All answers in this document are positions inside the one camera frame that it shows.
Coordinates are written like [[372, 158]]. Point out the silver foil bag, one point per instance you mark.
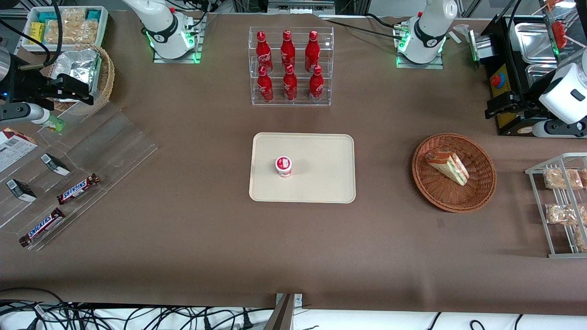
[[80, 64]]

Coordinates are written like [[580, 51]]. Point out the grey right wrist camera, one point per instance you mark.
[[23, 113]]

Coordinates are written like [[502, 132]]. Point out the red emergency stop button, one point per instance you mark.
[[497, 80]]

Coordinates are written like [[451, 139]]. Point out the clear bag granola snack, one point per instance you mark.
[[562, 178], [581, 239], [563, 214]]

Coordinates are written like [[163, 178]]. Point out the yellow snack packet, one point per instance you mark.
[[37, 33]]

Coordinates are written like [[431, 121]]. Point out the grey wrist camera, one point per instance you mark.
[[556, 129], [23, 113]]

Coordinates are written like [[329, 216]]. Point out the small dark green box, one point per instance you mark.
[[55, 164], [21, 190]]

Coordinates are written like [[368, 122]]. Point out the Snickers chocolate bar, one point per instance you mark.
[[78, 189], [42, 228]]

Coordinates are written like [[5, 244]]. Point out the wrapped triangle sandwich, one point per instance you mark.
[[448, 166]]

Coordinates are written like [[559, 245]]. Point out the clear acrylic stepped display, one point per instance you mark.
[[114, 146]]

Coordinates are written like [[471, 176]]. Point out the light wicker basket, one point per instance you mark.
[[108, 78]]

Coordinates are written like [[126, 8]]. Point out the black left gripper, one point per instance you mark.
[[525, 99]]

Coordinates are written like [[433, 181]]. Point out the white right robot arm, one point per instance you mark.
[[160, 25]]

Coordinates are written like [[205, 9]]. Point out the clear acrylic bottle rack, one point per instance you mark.
[[326, 41]]

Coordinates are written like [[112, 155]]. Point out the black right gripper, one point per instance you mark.
[[24, 85]]

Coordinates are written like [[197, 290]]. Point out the teal snack packet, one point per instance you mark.
[[94, 15], [47, 17]]

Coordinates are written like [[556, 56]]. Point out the clear bag crumble snack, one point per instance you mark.
[[73, 17], [88, 31], [58, 32]]

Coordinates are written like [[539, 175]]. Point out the metal table bracket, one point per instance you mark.
[[285, 311]]

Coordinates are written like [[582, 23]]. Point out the aluminium frame structure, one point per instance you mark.
[[300, 5]]

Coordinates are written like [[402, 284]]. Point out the red white yogurt cup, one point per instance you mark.
[[284, 167]]

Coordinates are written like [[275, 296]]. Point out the beige plastic tray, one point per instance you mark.
[[321, 183]]

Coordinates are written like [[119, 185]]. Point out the white plastic bin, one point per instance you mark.
[[103, 27]]

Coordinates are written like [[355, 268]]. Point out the brown table cover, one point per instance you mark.
[[293, 252]]

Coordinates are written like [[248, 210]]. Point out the steel pan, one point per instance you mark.
[[541, 75], [534, 43]]

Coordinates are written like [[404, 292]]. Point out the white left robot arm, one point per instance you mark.
[[429, 27]]

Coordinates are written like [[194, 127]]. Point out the black food warmer machine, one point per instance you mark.
[[509, 50]]

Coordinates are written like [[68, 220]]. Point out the red sausage on stick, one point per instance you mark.
[[559, 34]]

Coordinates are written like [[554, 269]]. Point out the red cola bottle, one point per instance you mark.
[[316, 85], [288, 48], [265, 86], [312, 48], [263, 51], [290, 84]]

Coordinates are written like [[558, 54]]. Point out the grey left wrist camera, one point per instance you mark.
[[556, 129]]

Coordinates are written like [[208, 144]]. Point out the round brown wicker basket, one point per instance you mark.
[[479, 195]]

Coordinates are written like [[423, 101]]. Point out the printed cardboard carton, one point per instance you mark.
[[13, 149]]

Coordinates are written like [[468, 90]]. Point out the green white capped bottle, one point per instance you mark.
[[55, 123]]

